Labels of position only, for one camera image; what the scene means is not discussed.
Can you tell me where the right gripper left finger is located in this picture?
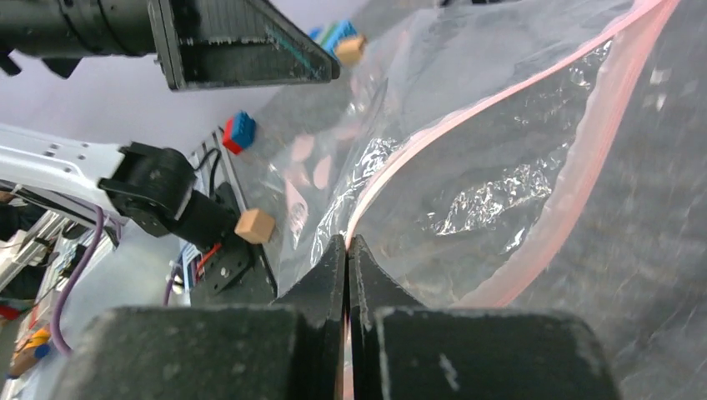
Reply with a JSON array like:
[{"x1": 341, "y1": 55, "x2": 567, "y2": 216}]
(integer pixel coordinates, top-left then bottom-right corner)
[{"x1": 51, "y1": 235, "x2": 347, "y2": 399}]

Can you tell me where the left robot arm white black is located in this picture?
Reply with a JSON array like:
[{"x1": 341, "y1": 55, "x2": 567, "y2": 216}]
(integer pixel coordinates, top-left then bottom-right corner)
[{"x1": 1, "y1": 1, "x2": 340, "y2": 249}]

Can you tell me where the clear zip top bag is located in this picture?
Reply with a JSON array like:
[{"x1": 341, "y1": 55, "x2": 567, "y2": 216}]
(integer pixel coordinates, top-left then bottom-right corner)
[{"x1": 233, "y1": 1, "x2": 706, "y2": 399}]

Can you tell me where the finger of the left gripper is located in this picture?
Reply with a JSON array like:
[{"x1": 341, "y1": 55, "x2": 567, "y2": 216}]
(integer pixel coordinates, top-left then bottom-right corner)
[{"x1": 148, "y1": 0, "x2": 340, "y2": 91}]

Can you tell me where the tan wooden block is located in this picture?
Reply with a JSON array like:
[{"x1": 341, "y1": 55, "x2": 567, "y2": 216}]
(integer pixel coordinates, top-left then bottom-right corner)
[{"x1": 334, "y1": 35, "x2": 368, "y2": 67}]

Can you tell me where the small wooden cube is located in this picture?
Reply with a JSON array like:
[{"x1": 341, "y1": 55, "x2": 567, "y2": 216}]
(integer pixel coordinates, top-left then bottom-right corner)
[{"x1": 234, "y1": 208, "x2": 276, "y2": 244}]

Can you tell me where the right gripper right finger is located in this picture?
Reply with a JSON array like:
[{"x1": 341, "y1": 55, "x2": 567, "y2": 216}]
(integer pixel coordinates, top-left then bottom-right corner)
[{"x1": 348, "y1": 236, "x2": 620, "y2": 399}]

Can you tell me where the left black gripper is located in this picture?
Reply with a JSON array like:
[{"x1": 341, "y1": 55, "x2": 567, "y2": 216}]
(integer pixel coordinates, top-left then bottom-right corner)
[{"x1": 1, "y1": 0, "x2": 156, "y2": 78}]

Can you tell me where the blue green toy block stack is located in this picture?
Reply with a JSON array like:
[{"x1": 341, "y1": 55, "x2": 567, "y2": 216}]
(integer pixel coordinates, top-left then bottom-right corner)
[{"x1": 309, "y1": 20, "x2": 358, "y2": 55}]

